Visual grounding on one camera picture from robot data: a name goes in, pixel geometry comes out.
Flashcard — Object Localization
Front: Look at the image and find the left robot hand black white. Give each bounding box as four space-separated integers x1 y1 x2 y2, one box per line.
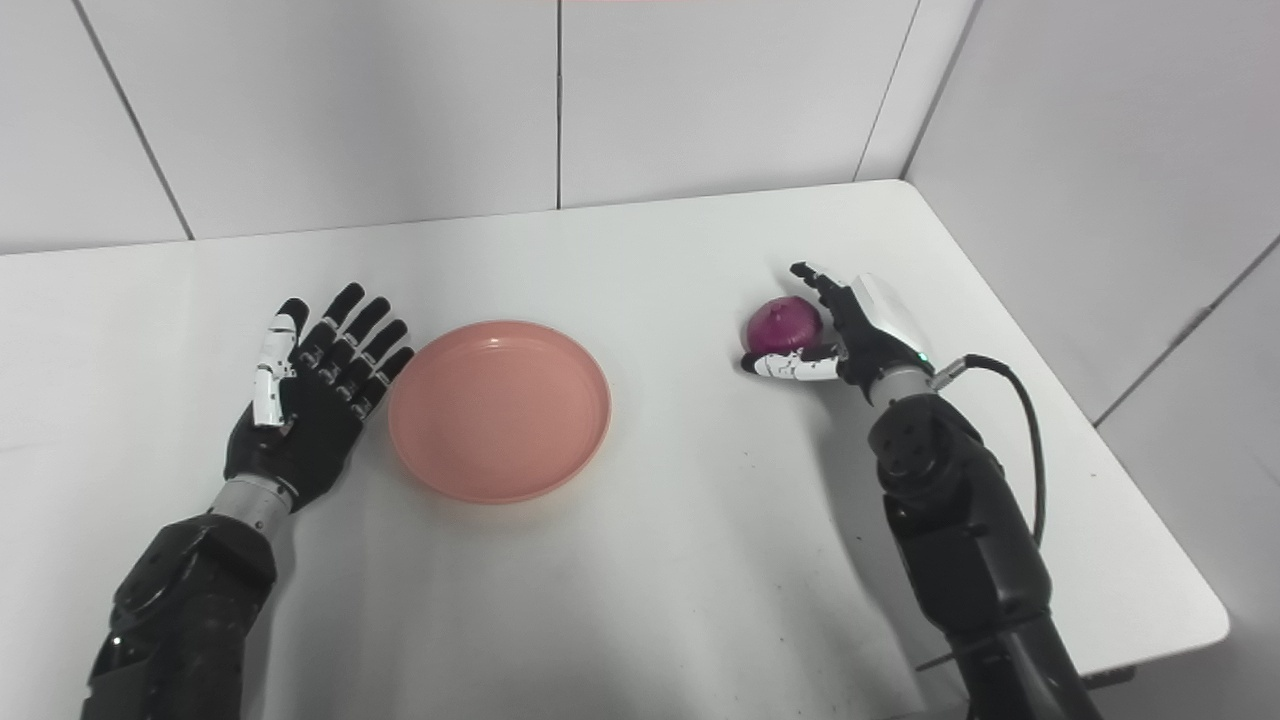
223 282 416 513

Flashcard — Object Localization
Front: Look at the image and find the pink round plate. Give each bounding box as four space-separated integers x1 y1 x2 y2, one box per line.
388 320 613 505

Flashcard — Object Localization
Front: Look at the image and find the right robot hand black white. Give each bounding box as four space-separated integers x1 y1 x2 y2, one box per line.
740 261 936 406

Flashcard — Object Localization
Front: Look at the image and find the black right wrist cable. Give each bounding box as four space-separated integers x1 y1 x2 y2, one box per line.
929 354 1047 549

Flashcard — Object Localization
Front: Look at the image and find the purple red onion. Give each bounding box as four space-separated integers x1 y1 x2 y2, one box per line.
747 297 825 355

